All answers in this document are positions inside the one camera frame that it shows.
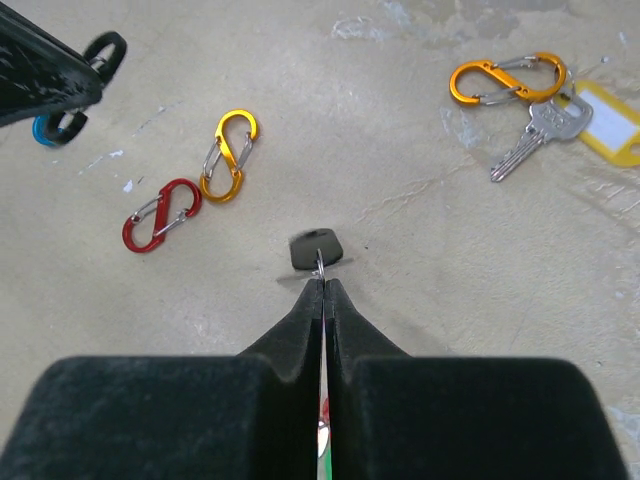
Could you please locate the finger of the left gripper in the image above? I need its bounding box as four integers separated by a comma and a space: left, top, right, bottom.
1, 8, 102, 126

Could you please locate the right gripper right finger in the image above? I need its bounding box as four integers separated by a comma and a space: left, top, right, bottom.
325, 280, 628, 479

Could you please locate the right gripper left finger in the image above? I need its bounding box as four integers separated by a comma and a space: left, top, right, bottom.
1, 280, 323, 479

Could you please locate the teal carabiner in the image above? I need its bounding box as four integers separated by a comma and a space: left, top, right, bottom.
32, 112, 72, 148

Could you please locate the black carabiner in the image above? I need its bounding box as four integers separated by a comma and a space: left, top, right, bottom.
60, 31, 127, 143

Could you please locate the key with green tag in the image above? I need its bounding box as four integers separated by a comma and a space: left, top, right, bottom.
317, 420, 332, 480

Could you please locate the key with black tag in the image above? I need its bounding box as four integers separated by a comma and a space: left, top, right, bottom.
276, 228, 354, 286

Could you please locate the key with yellow tag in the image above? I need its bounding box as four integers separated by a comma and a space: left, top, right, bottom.
490, 80, 639, 183

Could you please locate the orange red carabiner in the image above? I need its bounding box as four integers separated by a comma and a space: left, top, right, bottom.
449, 52, 568, 107

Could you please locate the key with red tag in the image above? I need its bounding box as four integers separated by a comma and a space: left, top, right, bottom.
320, 397, 330, 424

